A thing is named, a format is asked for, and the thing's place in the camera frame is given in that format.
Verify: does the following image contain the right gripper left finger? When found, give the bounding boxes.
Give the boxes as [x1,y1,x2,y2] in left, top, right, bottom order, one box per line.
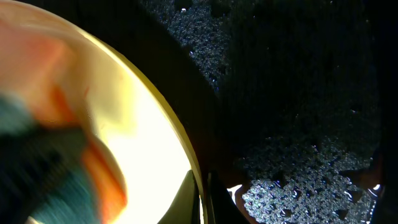
[158,170,200,224]

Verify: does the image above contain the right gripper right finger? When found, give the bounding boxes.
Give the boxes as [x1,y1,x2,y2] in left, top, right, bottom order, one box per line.
[207,171,249,224]

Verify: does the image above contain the yellow plate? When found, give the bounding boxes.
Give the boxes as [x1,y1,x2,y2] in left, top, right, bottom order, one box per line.
[1,1,205,223]

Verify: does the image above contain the green orange sponge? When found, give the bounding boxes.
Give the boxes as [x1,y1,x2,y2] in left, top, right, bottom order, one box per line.
[1,22,127,223]

